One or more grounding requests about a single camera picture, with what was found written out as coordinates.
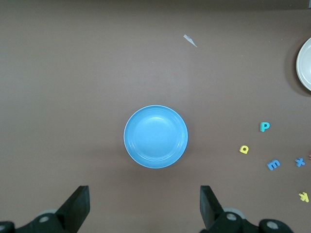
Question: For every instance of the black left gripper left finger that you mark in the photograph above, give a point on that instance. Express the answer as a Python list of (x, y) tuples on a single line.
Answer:
[(73, 211)]

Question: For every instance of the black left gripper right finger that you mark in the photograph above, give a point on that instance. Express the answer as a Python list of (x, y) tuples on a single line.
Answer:
[(213, 213)]

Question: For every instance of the yellow letter d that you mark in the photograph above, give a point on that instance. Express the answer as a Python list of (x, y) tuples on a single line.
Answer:
[(243, 150)]

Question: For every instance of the teal letter p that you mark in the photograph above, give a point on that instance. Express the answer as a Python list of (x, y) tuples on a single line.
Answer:
[(263, 126)]

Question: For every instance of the blue letter m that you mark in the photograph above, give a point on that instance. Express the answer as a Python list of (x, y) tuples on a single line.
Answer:
[(273, 165)]

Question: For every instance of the yellow letter k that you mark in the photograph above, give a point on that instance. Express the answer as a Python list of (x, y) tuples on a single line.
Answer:
[(303, 197)]

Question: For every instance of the blue plate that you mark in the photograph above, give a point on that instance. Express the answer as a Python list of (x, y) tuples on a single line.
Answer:
[(155, 137)]

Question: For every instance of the blue letter x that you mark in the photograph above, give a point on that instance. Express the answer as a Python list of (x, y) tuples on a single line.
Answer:
[(300, 162)]

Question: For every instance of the brown table cover sheet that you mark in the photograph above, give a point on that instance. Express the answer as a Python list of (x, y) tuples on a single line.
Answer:
[(73, 72)]

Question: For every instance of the beige plate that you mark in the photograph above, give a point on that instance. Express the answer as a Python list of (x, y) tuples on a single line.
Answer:
[(305, 65)]

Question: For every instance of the small grey paper scrap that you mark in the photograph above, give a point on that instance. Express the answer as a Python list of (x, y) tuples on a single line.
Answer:
[(190, 40)]

